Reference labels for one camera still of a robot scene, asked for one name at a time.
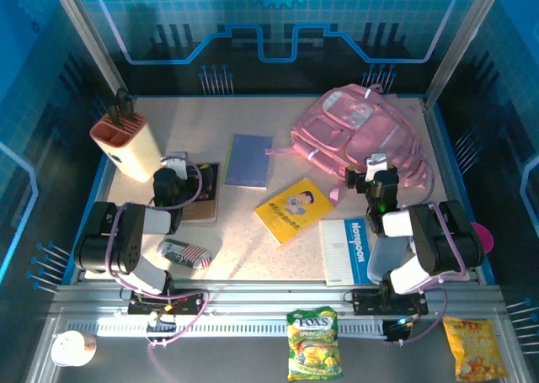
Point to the dark brown book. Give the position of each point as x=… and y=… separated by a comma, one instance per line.
x=208, y=206

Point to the pink backpack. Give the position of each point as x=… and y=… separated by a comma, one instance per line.
x=358, y=134

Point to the flag print pencil case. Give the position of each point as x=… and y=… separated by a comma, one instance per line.
x=185, y=252

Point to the yellow cartoon book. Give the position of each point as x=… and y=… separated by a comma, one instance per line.
x=290, y=214

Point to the grey translucent case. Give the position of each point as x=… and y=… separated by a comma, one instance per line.
x=379, y=261

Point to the white and blue notebook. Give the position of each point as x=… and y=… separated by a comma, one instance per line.
x=337, y=252

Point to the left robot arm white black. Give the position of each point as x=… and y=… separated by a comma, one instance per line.
x=126, y=240

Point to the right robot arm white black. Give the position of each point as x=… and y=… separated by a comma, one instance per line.
x=442, y=240

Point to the cream knife block orange top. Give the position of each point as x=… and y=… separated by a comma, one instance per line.
x=135, y=151

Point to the pink plastic cup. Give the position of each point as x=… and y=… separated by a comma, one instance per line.
x=482, y=237

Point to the black controller box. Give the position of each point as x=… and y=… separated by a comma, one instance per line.
x=162, y=327
x=398, y=330

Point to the green candy bag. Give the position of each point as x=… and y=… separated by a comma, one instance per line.
x=313, y=345

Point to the yellow snack bag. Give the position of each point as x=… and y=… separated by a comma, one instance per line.
x=476, y=349

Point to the white cup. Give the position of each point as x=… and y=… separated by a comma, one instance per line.
x=71, y=349

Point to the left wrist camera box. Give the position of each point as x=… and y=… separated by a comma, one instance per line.
x=180, y=160

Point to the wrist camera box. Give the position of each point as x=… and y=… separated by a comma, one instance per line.
x=376, y=163
x=180, y=160

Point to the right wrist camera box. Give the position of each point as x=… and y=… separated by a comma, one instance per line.
x=376, y=163

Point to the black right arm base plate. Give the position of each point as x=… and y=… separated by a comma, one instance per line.
x=366, y=305

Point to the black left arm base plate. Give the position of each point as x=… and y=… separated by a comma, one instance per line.
x=189, y=303

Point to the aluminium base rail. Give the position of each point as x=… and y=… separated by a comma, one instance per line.
x=269, y=299

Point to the aluminium frame post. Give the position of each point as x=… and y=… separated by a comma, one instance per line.
x=463, y=33
x=84, y=33

